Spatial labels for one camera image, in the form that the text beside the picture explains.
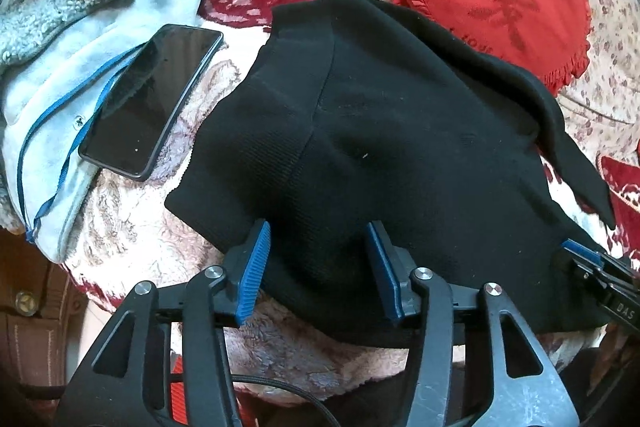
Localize black knit pants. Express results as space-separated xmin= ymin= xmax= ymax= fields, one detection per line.
xmin=165 ymin=0 xmax=615 ymax=348

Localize red white plush blanket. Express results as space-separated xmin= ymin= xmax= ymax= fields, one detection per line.
xmin=67 ymin=0 xmax=614 ymax=398

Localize black smartphone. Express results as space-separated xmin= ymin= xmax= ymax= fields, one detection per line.
xmin=78 ymin=24 xmax=224 ymax=181

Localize light blue fleece jacket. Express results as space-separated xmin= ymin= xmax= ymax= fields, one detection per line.
xmin=1 ymin=0 xmax=201 ymax=263

